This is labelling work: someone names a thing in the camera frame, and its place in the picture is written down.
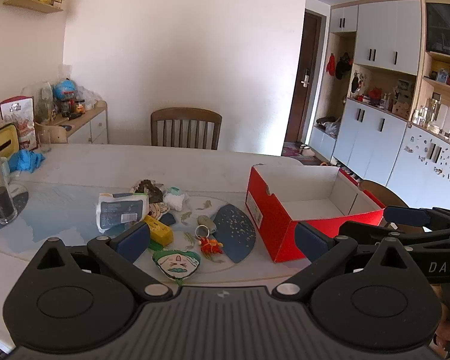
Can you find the red shoe box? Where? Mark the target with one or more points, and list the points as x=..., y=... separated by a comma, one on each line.
x=270, y=228

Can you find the black hanging bag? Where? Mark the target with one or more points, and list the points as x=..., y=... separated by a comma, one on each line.
x=343, y=65

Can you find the silver door lock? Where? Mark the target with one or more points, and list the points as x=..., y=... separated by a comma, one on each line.
x=305, y=78

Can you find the white packet dark blue label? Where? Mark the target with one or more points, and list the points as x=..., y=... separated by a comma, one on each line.
x=120, y=210

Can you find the wooden round-back chair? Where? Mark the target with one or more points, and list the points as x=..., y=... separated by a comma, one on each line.
x=382, y=193

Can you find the yellow and green tissue box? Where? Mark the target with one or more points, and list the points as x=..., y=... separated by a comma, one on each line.
x=3, y=135

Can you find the grey plastic bag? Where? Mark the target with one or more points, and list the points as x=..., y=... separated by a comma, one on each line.
x=332, y=128

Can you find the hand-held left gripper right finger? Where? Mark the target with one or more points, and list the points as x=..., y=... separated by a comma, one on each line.
x=311, y=242

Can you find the blue gloves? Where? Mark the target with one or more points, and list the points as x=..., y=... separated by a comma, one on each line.
x=24, y=159

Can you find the dark wooden door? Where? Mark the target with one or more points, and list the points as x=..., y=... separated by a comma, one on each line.
x=303, y=120

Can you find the pair of beige slippers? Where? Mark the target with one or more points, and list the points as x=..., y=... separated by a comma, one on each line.
x=306, y=150

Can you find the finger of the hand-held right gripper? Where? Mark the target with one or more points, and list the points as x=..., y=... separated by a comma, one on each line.
x=371, y=230
x=405, y=215

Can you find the patterned door rug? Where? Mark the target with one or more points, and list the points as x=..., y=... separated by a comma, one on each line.
x=290, y=150

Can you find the cartoon face pouch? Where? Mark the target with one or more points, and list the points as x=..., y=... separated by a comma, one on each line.
x=158, y=210

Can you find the red and white carton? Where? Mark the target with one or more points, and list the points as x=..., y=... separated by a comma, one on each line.
x=20, y=120

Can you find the white wall cabinet unit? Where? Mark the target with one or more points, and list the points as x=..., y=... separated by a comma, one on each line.
x=378, y=37

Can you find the white wrapper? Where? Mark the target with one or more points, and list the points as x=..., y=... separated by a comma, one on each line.
x=176, y=198

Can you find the wooden wall shelf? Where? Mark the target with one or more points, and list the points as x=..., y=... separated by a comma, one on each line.
x=33, y=4

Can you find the red hanging hat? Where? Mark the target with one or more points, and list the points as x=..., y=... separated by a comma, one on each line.
x=330, y=63

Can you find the small dark blue case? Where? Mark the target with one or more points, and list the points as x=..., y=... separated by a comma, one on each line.
x=167, y=219

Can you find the clear drinking glass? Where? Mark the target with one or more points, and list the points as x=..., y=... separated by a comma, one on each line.
x=45, y=138

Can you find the small yellow box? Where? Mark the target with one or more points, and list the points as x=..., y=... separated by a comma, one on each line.
x=161, y=232

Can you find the glass jar dark contents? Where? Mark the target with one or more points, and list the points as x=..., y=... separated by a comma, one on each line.
x=2, y=202

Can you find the clear plastic bag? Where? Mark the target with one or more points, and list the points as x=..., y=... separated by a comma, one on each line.
x=87, y=96

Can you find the row of shoes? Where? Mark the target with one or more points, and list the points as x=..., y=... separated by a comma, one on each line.
x=348, y=173

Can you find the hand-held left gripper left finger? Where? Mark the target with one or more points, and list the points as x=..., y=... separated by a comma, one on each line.
x=133, y=238

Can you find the white wooden-top sideboard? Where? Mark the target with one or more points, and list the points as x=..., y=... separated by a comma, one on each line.
x=93, y=127

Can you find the blue globe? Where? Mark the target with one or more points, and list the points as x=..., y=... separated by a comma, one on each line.
x=65, y=90

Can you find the wooden slatted dining chair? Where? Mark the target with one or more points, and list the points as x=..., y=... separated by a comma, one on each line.
x=185, y=114

